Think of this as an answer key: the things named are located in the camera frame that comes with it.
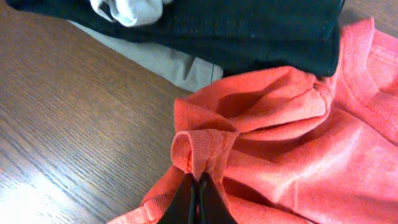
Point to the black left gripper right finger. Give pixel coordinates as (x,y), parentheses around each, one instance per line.
(212,209)

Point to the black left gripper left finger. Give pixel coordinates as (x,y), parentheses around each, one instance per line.
(183,207)

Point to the orange soccer t-shirt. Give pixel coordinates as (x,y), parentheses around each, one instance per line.
(283,146)

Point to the grey folded garment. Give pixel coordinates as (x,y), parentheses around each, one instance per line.
(184,71)

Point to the black folded garment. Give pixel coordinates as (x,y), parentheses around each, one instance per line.
(238,36)

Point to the white crumpled garment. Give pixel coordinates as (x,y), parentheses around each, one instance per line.
(130,13)

